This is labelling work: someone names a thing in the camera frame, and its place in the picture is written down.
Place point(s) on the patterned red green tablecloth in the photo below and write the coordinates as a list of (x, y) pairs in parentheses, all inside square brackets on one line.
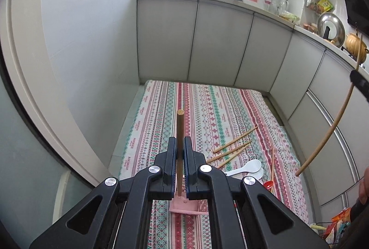
[(214, 116)]

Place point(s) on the person's right hand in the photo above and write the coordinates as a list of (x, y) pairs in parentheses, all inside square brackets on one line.
[(363, 192)]

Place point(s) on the red plastic spoon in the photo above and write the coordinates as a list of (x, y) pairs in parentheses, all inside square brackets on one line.
[(269, 185)]

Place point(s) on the white rice paddle lower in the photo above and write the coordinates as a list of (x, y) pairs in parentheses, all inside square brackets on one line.
[(258, 175)]

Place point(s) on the yellow snack bag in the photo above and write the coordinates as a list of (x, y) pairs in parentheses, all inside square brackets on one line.
[(324, 6)]

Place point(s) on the brown clay pot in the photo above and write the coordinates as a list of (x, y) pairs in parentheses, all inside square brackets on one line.
[(356, 47)]

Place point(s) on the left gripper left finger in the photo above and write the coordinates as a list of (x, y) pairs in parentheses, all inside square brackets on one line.
[(169, 170)]

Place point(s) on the short wooden chopstick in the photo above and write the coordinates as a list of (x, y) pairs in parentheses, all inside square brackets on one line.
[(231, 157)]

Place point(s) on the steel pot lid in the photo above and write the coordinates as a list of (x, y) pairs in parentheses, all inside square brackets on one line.
[(331, 28)]

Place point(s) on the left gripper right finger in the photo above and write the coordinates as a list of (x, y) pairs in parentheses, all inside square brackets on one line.
[(192, 160)]

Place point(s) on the long wooden chopstick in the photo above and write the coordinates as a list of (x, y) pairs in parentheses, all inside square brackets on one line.
[(234, 140)]

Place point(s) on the pink utensil holder basket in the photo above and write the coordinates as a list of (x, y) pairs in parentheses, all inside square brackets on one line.
[(182, 205)]

